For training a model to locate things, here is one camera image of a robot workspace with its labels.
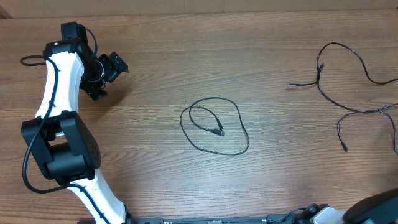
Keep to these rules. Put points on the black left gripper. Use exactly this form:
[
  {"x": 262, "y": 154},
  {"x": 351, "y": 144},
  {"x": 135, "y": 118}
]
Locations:
[{"x": 114, "y": 70}]

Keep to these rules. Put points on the brown cardboard wall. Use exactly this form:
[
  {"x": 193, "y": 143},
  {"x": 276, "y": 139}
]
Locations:
[{"x": 16, "y": 9}]

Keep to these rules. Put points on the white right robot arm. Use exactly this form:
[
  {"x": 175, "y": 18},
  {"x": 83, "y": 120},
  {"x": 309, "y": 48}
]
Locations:
[{"x": 380, "y": 208}]

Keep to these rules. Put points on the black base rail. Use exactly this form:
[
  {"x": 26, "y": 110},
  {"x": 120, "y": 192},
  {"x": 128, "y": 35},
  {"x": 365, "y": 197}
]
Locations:
[{"x": 275, "y": 218}]

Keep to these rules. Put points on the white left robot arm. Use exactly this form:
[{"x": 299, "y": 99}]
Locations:
[{"x": 61, "y": 151}]

